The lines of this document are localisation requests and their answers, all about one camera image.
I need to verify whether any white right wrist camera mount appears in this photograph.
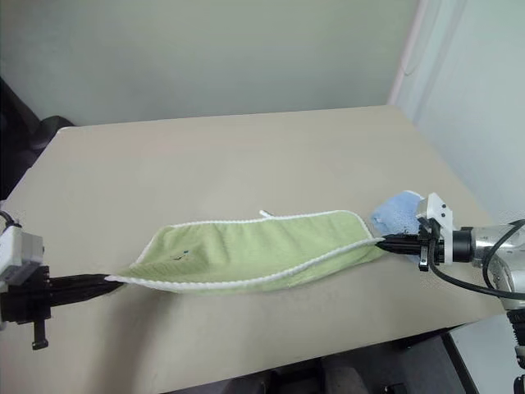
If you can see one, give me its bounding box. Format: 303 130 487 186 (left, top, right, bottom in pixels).
414 191 455 264

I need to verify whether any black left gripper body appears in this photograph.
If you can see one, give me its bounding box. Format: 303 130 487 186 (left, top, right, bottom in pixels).
0 264 53 350

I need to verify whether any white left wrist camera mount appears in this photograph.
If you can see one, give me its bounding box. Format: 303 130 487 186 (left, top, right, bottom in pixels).
0 226 45 295

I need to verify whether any white panel with dark edge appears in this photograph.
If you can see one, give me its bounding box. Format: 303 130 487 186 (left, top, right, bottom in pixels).
441 313 523 394

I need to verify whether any light blue towel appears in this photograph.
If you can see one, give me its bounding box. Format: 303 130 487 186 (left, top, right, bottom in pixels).
370 189 424 237

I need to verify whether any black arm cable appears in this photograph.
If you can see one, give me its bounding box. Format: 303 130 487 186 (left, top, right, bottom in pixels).
427 218 525 299
0 209 23 231

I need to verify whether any pink wall corner trim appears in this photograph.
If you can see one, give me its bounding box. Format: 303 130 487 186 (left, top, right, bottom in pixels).
386 0 432 109

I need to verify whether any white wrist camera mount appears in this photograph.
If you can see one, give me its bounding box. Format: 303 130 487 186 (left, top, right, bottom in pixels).
414 191 455 264
0 226 45 295

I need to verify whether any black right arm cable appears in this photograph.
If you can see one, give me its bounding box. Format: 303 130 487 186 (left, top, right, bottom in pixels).
427 218 525 299

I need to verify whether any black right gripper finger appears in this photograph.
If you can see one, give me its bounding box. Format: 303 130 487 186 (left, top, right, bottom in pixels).
382 233 421 246
378 243 423 259

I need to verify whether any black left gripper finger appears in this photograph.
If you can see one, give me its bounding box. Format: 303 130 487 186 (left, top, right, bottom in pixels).
48 282 119 308
48 272 112 290

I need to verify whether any black chair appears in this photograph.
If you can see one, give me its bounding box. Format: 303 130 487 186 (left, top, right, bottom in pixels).
0 76 75 203

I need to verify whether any green towel with white trim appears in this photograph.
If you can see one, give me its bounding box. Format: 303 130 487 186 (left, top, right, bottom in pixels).
103 208 386 297

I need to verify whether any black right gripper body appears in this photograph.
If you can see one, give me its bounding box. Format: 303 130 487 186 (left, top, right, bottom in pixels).
416 218 447 274

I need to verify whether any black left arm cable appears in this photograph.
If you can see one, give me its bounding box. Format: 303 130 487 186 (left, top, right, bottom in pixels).
0 209 23 231

